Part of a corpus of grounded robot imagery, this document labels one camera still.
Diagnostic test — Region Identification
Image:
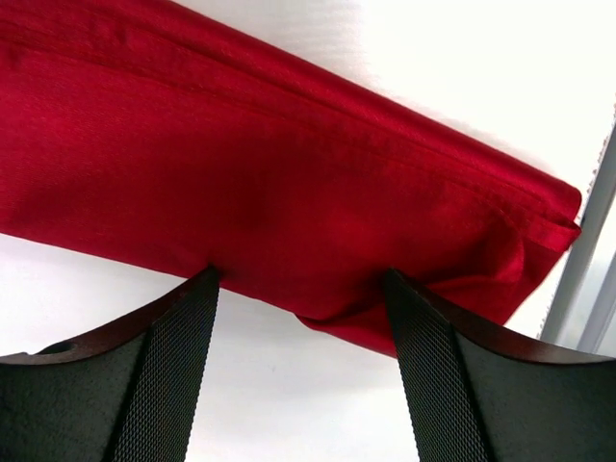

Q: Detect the red cloth napkin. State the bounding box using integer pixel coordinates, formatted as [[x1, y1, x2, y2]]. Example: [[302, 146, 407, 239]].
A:
[[1, 1, 581, 356]]

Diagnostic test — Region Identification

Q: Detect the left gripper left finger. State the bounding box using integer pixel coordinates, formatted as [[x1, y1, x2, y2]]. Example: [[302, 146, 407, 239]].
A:
[[1, 268, 219, 461]]

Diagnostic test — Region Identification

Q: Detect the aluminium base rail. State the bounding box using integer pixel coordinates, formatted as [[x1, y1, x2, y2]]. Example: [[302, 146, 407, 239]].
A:
[[533, 90, 616, 357]]

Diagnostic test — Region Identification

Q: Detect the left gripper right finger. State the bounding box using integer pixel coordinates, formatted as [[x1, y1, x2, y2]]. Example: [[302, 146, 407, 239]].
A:
[[383, 269, 615, 462]]

